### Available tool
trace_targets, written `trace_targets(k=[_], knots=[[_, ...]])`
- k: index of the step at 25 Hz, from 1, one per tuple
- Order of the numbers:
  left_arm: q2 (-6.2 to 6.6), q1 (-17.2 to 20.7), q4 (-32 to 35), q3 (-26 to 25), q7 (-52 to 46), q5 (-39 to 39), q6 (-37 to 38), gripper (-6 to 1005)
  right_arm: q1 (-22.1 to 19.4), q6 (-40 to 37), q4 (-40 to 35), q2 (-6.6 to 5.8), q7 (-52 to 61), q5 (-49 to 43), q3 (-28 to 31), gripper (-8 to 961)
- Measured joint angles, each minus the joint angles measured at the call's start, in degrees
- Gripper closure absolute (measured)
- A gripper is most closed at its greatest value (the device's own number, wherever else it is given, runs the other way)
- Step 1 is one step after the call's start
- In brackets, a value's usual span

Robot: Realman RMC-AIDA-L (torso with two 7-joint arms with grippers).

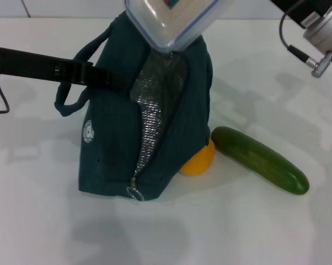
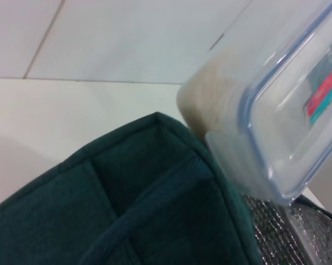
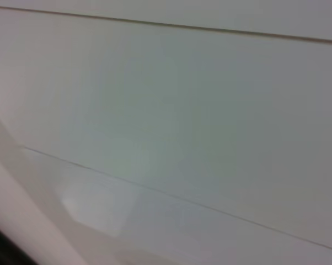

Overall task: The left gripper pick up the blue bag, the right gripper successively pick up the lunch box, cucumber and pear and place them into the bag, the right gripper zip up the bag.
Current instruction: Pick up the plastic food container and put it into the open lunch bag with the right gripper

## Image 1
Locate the green cucumber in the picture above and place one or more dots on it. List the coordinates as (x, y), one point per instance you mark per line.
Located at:
(259, 158)

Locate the orange fruit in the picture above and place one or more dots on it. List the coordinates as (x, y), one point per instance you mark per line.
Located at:
(199, 163)

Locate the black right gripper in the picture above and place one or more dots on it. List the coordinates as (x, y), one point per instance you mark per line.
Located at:
(301, 9)

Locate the clear plastic lunch box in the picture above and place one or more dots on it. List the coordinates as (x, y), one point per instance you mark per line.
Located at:
(171, 22)

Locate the dark teal insulated lunch bag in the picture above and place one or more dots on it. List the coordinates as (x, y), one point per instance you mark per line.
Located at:
(113, 132)

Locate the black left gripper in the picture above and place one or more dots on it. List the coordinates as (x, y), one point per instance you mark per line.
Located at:
(31, 64)

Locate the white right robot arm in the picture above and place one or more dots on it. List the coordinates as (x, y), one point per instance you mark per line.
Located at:
(327, 33)

